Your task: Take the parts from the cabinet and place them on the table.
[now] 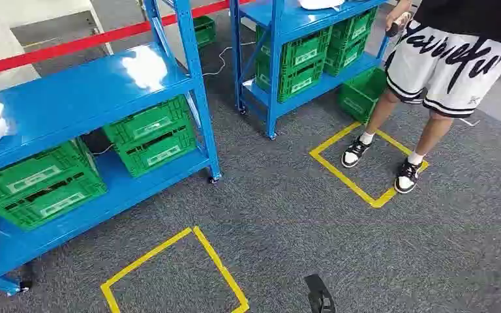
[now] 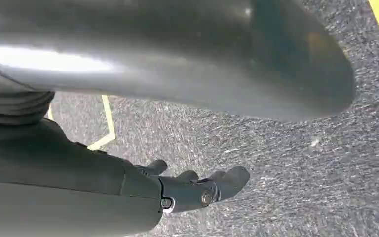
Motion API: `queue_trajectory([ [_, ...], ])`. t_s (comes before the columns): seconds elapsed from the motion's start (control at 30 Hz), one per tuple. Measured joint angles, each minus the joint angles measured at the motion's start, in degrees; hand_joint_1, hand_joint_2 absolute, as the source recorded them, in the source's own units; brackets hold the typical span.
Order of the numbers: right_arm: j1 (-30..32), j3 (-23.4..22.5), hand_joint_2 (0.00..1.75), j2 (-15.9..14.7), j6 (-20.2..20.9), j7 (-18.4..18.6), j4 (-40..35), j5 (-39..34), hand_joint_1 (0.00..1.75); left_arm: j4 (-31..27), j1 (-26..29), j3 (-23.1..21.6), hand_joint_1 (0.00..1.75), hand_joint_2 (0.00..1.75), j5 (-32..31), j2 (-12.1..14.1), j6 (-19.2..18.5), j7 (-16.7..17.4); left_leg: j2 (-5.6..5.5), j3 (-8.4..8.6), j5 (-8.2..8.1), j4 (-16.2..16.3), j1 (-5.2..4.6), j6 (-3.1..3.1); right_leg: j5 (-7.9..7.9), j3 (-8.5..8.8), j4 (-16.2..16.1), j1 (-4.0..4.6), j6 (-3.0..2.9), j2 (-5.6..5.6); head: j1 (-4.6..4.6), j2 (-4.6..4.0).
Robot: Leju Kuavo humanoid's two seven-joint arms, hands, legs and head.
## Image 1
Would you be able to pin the black handheld controller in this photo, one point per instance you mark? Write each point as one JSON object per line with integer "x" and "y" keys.
{"x": 401, "y": 21}

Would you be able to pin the white table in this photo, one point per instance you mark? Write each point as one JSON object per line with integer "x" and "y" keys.
{"x": 0, "y": 47}

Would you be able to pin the small blue metal shelf rack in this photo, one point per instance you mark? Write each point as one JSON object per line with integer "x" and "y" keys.
{"x": 276, "y": 17}

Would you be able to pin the red barrier belt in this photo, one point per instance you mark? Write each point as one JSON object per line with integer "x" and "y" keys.
{"x": 82, "y": 42}

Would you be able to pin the yellow floor tape square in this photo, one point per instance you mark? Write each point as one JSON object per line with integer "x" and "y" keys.
{"x": 341, "y": 172}
{"x": 220, "y": 263}

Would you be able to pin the green plastic crate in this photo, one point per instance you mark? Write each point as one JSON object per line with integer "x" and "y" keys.
{"x": 356, "y": 26}
{"x": 302, "y": 52}
{"x": 204, "y": 30}
{"x": 298, "y": 82}
{"x": 159, "y": 153}
{"x": 343, "y": 58}
{"x": 146, "y": 121}
{"x": 360, "y": 95}
{"x": 56, "y": 205}
{"x": 30, "y": 175}

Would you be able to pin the large blue metal shelf rack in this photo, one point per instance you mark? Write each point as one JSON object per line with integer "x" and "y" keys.
{"x": 82, "y": 95}

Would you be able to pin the person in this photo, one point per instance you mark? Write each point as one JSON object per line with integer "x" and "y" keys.
{"x": 449, "y": 65}

